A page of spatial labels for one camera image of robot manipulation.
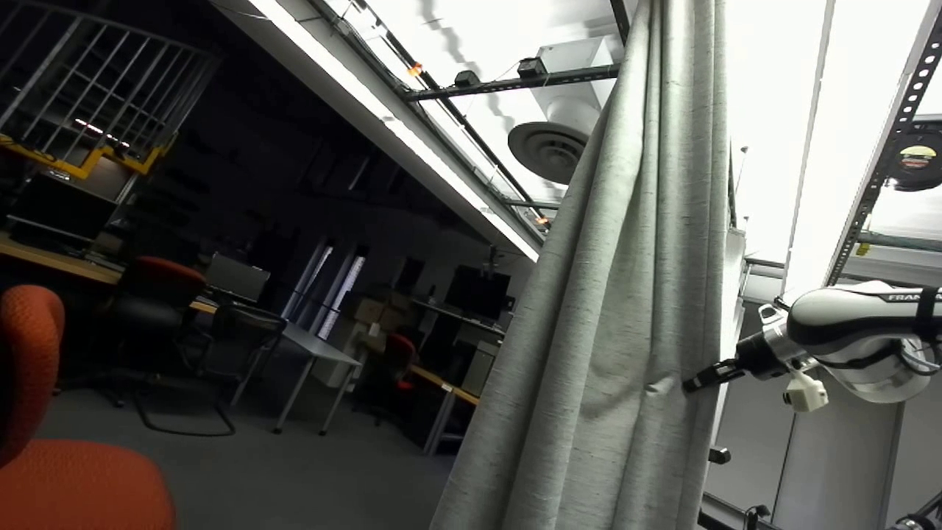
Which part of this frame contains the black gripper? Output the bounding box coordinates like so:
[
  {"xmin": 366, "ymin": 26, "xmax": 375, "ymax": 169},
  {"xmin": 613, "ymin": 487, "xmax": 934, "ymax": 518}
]
[{"xmin": 682, "ymin": 335, "xmax": 778, "ymax": 399}]

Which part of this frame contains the grey fabric curtain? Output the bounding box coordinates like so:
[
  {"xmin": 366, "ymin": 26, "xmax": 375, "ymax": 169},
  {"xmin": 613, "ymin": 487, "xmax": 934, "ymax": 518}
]
[{"xmin": 428, "ymin": 0, "xmax": 747, "ymax": 530}]

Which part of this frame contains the black curtain rod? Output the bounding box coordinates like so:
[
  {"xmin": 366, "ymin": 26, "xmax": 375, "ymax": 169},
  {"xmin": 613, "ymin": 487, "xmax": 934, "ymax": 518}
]
[{"xmin": 405, "ymin": 61, "xmax": 623, "ymax": 104}]

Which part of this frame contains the black background monitor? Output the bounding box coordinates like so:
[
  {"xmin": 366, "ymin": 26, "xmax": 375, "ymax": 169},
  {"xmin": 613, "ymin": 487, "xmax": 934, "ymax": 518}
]
[{"xmin": 442, "ymin": 262, "xmax": 516, "ymax": 324}]

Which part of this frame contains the yellow edged desk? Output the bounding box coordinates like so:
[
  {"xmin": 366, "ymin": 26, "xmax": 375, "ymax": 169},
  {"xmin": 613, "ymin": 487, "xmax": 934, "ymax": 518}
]
[{"xmin": 403, "ymin": 359, "xmax": 486, "ymax": 460}]

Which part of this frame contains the round ceiling air vent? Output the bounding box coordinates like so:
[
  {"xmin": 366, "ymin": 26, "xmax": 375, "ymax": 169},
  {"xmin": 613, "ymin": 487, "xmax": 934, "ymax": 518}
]
[{"xmin": 506, "ymin": 119, "xmax": 594, "ymax": 190}]

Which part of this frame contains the black disc with yellow label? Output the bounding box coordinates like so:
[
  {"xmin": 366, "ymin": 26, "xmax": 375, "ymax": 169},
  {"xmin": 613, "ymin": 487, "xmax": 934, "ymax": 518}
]
[{"xmin": 887, "ymin": 141, "xmax": 942, "ymax": 194}]

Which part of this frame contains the small red chair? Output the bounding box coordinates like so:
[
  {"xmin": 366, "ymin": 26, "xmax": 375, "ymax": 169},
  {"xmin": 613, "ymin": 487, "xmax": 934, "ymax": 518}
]
[{"xmin": 379, "ymin": 331, "xmax": 425, "ymax": 400}]

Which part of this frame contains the perforated metal upright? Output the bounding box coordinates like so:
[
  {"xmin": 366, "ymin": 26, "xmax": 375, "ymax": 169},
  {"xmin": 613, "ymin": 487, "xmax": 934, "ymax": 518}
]
[{"xmin": 826, "ymin": 0, "xmax": 942, "ymax": 290}]

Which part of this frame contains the grey table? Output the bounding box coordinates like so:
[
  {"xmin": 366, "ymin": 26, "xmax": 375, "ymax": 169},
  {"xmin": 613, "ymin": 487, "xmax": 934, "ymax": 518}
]
[{"xmin": 229, "ymin": 321, "xmax": 367, "ymax": 440}]

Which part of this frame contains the long ceiling light strip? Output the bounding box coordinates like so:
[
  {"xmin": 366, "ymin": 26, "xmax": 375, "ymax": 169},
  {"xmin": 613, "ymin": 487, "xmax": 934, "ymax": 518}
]
[{"xmin": 208, "ymin": 0, "xmax": 542, "ymax": 266}]

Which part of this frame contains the grey box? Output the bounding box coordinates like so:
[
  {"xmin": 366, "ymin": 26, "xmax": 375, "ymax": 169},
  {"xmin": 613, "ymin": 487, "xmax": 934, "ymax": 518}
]
[{"xmin": 199, "ymin": 251, "xmax": 274, "ymax": 306}]

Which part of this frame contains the red and black office chair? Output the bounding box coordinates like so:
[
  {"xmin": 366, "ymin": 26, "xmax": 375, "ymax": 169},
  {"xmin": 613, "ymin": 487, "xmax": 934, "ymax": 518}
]
[{"xmin": 96, "ymin": 253, "xmax": 289, "ymax": 440}]

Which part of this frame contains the orange chair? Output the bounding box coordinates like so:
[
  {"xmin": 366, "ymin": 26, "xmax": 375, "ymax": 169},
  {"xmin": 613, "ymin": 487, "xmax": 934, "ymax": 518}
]
[{"xmin": 0, "ymin": 284, "xmax": 180, "ymax": 530}]

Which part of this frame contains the long wooden bench table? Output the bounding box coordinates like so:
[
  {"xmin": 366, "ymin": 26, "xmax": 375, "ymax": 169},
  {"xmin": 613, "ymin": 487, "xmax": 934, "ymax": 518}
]
[{"xmin": 0, "ymin": 234, "xmax": 126, "ymax": 290}]

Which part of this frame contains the black camera on tripod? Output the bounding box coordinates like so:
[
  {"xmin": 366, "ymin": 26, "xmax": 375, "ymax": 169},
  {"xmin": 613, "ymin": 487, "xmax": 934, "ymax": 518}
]
[{"xmin": 692, "ymin": 443, "xmax": 782, "ymax": 530}]

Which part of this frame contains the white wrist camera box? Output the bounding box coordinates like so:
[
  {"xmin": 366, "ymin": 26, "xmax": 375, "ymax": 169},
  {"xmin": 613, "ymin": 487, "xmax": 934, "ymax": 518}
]
[{"xmin": 779, "ymin": 372, "xmax": 832, "ymax": 415}]

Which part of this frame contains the yellow metal frame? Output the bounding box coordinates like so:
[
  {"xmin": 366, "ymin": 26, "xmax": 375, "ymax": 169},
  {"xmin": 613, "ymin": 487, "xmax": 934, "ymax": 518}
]
[{"xmin": 0, "ymin": 129, "xmax": 171, "ymax": 185}]

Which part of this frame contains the grey wire grid panel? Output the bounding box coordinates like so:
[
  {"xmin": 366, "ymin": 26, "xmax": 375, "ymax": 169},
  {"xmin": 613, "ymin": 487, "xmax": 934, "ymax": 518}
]
[{"xmin": 0, "ymin": 0, "xmax": 224, "ymax": 166}]

